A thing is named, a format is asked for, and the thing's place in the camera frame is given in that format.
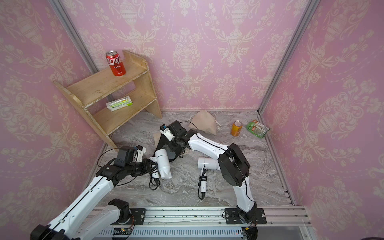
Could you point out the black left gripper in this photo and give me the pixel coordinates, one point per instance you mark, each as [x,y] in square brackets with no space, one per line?
[147,167]

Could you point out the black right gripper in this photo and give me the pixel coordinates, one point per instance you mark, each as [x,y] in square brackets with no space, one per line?
[170,143]

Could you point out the white hair dryer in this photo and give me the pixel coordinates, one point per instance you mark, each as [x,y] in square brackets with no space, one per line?
[205,164]
[160,168]

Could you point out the beige hair dryer bag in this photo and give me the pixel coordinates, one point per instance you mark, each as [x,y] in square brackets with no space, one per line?
[206,122]

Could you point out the black drawstring bag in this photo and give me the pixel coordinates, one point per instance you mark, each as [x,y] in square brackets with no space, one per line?
[175,148]

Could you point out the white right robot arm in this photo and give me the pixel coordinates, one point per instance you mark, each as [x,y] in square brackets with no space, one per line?
[232,162]

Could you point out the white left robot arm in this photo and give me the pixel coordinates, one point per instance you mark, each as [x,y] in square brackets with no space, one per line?
[78,207]

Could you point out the green white box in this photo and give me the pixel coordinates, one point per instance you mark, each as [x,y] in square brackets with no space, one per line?
[119,104]

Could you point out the orange soda can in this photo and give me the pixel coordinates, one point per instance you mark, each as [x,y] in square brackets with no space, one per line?
[236,128]

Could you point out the wooden two-tier shelf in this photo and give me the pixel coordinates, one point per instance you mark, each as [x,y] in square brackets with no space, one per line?
[96,87]

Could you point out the green snack packet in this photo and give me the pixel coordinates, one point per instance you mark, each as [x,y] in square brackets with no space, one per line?
[257,129]

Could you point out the red cola can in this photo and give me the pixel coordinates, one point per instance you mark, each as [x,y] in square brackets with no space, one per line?
[115,63]

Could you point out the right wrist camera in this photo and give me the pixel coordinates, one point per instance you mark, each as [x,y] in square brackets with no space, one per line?
[165,130]

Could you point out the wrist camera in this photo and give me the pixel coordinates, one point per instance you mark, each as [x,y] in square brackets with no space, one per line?
[140,151]
[165,130]

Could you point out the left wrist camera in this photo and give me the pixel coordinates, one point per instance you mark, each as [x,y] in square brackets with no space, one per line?
[140,151]

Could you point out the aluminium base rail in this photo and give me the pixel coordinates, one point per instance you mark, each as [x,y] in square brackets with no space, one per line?
[212,217]

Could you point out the left aluminium corner post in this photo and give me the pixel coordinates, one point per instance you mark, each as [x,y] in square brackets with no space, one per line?
[74,34]

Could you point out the aluminium corner post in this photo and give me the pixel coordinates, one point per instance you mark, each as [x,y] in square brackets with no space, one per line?
[74,34]
[290,50]

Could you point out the right aluminium corner post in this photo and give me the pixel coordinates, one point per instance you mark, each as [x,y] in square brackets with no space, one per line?
[290,50]

